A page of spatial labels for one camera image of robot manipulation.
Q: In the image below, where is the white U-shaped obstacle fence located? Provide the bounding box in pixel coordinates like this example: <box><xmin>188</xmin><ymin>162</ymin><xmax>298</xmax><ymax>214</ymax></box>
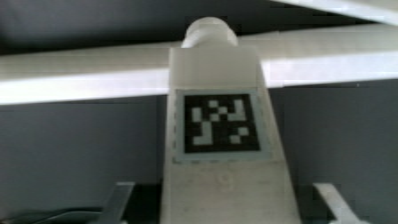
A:
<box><xmin>0</xmin><ymin>20</ymin><xmax>398</xmax><ymax>105</ymax></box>

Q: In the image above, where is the white square tabletop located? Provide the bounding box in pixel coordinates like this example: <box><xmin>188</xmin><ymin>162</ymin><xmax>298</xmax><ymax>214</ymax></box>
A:
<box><xmin>274</xmin><ymin>0</ymin><xmax>398</xmax><ymax>26</ymax></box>

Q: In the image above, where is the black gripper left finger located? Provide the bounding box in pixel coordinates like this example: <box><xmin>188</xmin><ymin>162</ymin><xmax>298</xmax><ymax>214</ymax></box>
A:
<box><xmin>96</xmin><ymin>182</ymin><xmax>160</xmax><ymax>224</ymax></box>

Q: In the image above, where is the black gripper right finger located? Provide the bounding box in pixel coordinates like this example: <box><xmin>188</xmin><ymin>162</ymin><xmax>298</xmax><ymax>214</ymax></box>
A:
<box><xmin>297</xmin><ymin>183</ymin><xmax>371</xmax><ymax>224</ymax></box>

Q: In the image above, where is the white table leg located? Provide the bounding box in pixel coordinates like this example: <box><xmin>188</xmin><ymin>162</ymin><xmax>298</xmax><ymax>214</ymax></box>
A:
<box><xmin>160</xmin><ymin>17</ymin><xmax>300</xmax><ymax>224</ymax></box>

